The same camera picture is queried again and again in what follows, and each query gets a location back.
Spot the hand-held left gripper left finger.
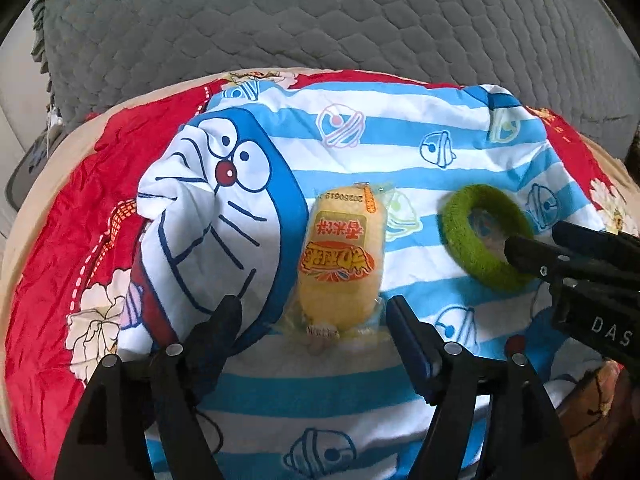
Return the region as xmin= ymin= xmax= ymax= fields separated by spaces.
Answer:
xmin=54 ymin=294 xmax=244 ymax=480

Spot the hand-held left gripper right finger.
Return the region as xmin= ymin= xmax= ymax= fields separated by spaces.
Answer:
xmin=385 ymin=295 xmax=566 ymax=480

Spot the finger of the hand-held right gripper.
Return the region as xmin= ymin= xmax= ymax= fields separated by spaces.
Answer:
xmin=504 ymin=234 xmax=640 ymax=291
xmin=551 ymin=220 xmax=640 ymax=273

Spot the beige scrunchie with black cord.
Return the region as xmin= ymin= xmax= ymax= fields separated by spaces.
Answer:
xmin=547 ymin=357 xmax=640 ymax=461

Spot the green fuzzy hair tie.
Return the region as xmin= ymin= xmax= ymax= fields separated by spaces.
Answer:
xmin=441 ymin=185 xmax=543 ymax=293

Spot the yellow rice cracker snack packet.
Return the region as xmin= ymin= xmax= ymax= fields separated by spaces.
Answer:
xmin=282 ymin=182 xmax=396 ymax=356

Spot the red floral blanket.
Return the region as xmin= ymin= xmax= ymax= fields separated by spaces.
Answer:
xmin=0 ymin=67 xmax=640 ymax=480

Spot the blue striped cartoon cloth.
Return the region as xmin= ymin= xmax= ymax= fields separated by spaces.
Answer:
xmin=117 ymin=80 xmax=621 ymax=480

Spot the grey quilted sofa cover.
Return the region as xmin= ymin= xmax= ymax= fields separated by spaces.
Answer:
xmin=30 ymin=0 xmax=640 ymax=161

